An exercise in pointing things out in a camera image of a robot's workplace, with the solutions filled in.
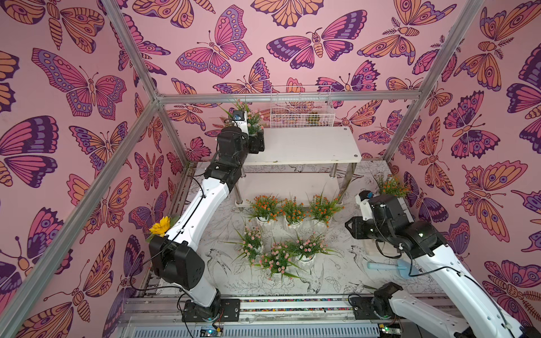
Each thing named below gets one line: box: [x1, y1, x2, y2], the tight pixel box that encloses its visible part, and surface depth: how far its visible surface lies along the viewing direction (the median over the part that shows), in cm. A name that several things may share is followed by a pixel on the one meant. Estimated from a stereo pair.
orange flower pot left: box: [245, 192, 284, 226], surface depth 87 cm
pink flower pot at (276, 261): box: [255, 241, 306, 281], surface depth 72 cm
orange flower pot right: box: [305, 188, 346, 234], surface depth 87 cm
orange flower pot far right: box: [374, 173, 413, 198], surface depth 92 cm
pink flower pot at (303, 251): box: [288, 231, 337, 269], surface depth 76 cm
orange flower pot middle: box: [279, 192, 308, 228], surface depth 86 cm
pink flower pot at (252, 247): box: [219, 226, 265, 267], surface depth 77 cm
